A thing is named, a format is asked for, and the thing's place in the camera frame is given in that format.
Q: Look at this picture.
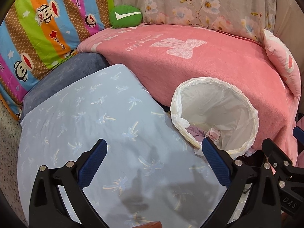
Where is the small pink cartoon pillow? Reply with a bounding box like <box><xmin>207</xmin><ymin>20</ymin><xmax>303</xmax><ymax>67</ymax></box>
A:
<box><xmin>263</xmin><ymin>29</ymin><xmax>301</xmax><ymax>100</ymax></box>

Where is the pink towel blanket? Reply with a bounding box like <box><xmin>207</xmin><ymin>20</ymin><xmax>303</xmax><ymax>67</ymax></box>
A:
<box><xmin>77</xmin><ymin>24</ymin><xmax>299</xmax><ymax>163</ymax></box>

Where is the colourful striped monkey quilt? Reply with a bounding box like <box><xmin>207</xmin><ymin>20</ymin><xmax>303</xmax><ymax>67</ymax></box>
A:
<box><xmin>1</xmin><ymin>0</ymin><xmax>114</xmax><ymax>120</ymax></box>

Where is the grey floral quilt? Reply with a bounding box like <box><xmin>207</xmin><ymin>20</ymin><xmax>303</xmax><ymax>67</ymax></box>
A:
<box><xmin>114</xmin><ymin>0</ymin><xmax>277</xmax><ymax>43</ymax></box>

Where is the white lined trash bin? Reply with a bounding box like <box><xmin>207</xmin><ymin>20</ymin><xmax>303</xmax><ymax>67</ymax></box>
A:
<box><xmin>171</xmin><ymin>77</ymin><xmax>259</xmax><ymax>158</ymax></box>

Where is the green round check-mark cushion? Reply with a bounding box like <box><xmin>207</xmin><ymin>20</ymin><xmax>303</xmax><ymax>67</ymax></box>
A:
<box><xmin>109</xmin><ymin>5</ymin><xmax>142</xmax><ymax>28</ymax></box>

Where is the light pink cloth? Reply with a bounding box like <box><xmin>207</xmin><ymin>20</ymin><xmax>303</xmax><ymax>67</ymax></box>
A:
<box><xmin>206</xmin><ymin>127</ymin><xmax>221</xmax><ymax>141</ymax></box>

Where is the dark blue plush pillow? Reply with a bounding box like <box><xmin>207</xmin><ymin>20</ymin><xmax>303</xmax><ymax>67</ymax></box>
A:
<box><xmin>21</xmin><ymin>52</ymin><xmax>110</xmax><ymax>119</ymax></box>

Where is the mauve ribbon hair tie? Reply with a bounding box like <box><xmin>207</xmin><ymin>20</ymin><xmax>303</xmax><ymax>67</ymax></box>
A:
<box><xmin>186</xmin><ymin>125</ymin><xmax>211</xmax><ymax>143</ymax></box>

